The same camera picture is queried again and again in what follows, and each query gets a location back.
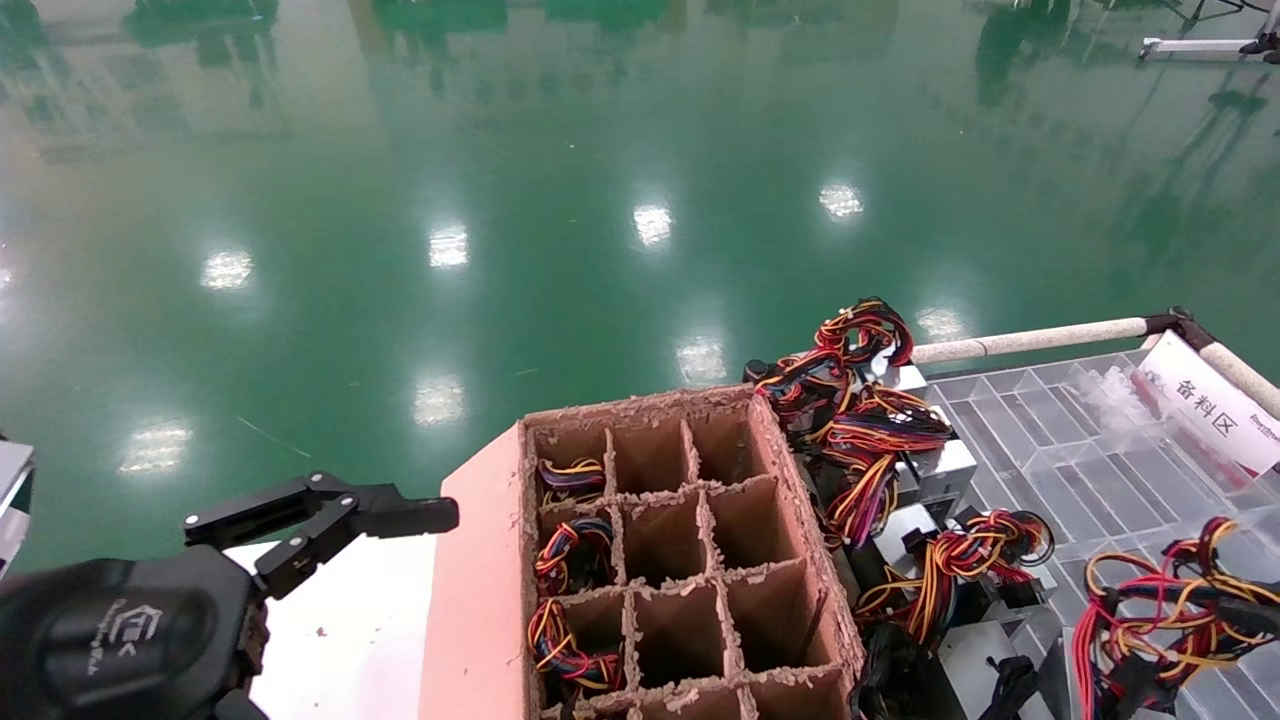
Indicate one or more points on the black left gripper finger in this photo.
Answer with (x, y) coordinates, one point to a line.
(400, 515)

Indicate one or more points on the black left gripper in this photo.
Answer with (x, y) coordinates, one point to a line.
(120, 640)

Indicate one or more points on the brown cardboard divider box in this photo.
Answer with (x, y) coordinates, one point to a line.
(480, 600)

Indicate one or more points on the silver metal box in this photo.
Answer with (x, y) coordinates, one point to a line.
(965, 665)

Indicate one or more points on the clear acrylic divider tray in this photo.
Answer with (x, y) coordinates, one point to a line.
(1030, 440)

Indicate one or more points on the clear plastic bag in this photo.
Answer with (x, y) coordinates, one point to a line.
(1120, 400)

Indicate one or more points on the white sign with Chinese text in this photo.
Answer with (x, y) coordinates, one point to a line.
(1200, 400)

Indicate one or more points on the white stand base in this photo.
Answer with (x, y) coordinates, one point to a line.
(1190, 46)

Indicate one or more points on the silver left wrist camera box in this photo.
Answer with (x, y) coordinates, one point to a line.
(12, 480)

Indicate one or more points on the long foam padded rail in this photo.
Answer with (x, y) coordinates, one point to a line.
(1040, 338)

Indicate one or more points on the black rail corner connector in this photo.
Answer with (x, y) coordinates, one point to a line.
(1180, 322)

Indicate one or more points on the short foam padded rail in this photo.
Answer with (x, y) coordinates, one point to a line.
(1245, 375)

